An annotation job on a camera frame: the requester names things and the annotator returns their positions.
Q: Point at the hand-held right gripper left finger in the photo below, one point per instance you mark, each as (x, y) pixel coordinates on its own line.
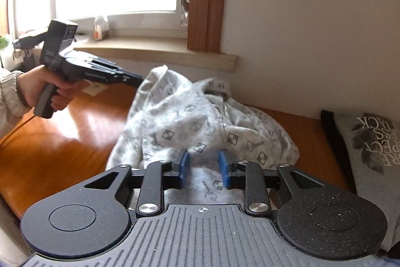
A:
(184, 167)

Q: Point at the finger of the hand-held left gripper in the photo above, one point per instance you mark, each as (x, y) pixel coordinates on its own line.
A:
(126, 76)
(107, 62)

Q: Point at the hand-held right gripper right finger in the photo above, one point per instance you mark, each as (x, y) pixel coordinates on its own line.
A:
(223, 170)

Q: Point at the white patterned garment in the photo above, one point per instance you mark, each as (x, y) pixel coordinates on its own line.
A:
(175, 117)

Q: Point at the person's left hand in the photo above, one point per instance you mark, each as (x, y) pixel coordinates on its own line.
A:
(32, 85)

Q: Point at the small clear bottle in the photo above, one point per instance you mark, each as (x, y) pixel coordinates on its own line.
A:
(100, 29)

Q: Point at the beige window sill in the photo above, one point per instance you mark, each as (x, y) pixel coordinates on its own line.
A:
(162, 52)

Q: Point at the black device on stand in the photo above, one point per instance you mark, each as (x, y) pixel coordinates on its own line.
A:
(29, 38)

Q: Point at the grey printed pillow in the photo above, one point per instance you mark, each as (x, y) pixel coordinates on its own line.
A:
(375, 188)

